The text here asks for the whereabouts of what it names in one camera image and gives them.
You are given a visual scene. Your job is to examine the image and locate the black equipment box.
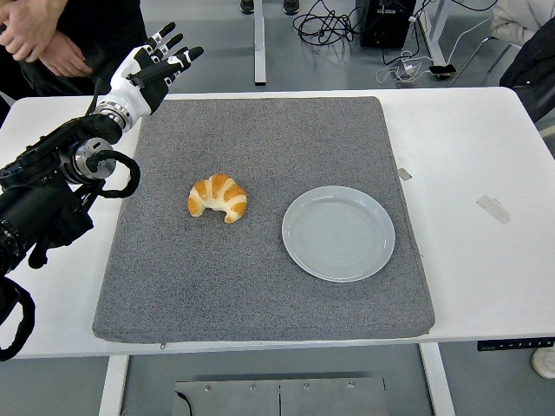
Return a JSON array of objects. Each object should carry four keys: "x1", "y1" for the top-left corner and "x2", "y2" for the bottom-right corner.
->
[{"x1": 356, "y1": 0, "x2": 411, "y2": 49}]

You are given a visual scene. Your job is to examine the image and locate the person in black clothing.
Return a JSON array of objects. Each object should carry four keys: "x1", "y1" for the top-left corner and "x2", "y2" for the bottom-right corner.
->
[{"x1": 0, "y1": 0, "x2": 148, "y2": 99}]

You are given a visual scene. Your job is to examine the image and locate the person's left hand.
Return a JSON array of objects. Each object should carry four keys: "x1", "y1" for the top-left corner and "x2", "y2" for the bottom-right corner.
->
[{"x1": 0, "y1": 6, "x2": 57, "y2": 62}]

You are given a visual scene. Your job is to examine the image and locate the white straight table leg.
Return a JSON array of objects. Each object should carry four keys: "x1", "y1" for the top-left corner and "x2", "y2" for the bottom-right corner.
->
[{"x1": 252, "y1": 0, "x2": 267, "y2": 87}]

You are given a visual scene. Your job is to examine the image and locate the white charger cable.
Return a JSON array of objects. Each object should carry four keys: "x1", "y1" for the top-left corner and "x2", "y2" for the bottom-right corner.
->
[{"x1": 375, "y1": 49, "x2": 434, "y2": 83}]

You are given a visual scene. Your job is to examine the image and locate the thin black cable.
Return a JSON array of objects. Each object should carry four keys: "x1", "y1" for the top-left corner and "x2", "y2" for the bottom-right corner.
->
[{"x1": 174, "y1": 391, "x2": 194, "y2": 416}]

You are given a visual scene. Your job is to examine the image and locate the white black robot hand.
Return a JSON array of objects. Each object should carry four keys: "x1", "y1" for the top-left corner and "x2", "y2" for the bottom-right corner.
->
[{"x1": 103, "y1": 21, "x2": 205, "y2": 119}]

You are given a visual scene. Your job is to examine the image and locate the grey round plate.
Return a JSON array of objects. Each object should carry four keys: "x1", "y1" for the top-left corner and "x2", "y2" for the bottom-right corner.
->
[{"x1": 281, "y1": 185, "x2": 396, "y2": 283}]

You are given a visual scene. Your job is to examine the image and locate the white slanted desk leg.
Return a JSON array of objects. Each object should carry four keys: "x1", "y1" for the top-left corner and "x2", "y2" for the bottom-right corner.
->
[{"x1": 418, "y1": 0, "x2": 447, "y2": 66}]

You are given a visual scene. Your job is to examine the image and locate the golden croissant bread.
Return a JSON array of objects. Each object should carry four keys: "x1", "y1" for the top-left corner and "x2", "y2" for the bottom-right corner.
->
[{"x1": 186, "y1": 172, "x2": 249, "y2": 224}]

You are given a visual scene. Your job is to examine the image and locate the tangled black cables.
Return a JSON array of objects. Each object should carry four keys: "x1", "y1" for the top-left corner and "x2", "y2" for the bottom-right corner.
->
[{"x1": 292, "y1": 0, "x2": 361, "y2": 47}]

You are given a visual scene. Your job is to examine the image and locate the black table control panel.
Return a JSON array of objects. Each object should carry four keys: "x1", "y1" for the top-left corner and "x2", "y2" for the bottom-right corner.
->
[{"x1": 476, "y1": 336, "x2": 555, "y2": 352}]

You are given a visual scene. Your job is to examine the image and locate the white fabric garment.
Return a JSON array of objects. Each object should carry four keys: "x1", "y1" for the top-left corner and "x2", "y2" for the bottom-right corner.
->
[{"x1": 489, "y1": 0, "x2": 555, "y2": 47}]

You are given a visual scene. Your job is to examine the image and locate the large grey tape piece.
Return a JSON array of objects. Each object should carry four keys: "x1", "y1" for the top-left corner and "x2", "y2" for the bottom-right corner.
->
[{"x1": 475, "y1": 194, "x2": 512, "y2": 225}]

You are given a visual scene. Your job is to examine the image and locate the person in dark clothing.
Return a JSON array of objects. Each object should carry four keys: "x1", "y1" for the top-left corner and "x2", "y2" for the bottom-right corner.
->
[{"x1": 499, "y1": 16, "x2": 555, "y2": 123}]

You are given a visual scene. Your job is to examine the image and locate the grey metal plate with screws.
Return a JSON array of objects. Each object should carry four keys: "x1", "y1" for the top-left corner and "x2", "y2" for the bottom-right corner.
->
[{"x1": 174, "y1": 376, "x2": 389, "y2": 416}]

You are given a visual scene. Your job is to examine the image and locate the person's white shoe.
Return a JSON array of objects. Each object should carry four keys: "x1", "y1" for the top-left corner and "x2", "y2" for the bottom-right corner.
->
[{"x1": 532, "y1": 346, "x2": 555, "y2": 380}]

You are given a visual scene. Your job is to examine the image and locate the person's right hand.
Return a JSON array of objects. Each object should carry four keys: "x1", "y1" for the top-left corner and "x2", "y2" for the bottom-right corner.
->
[{"x1": 41, "y1": 32, "x2": 93, "y2": 78}]

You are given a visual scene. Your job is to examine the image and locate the grey fabric mat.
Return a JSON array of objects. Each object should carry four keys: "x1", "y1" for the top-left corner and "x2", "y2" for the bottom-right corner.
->
[{"x1": 91, "y1": 95, "x2": 436, "y2": 346}]

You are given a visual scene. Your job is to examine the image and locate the black phone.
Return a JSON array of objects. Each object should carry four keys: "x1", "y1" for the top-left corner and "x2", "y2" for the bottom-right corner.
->
[{"x1": 428, "y1": 63, "x2": 457, "y2": 80}]

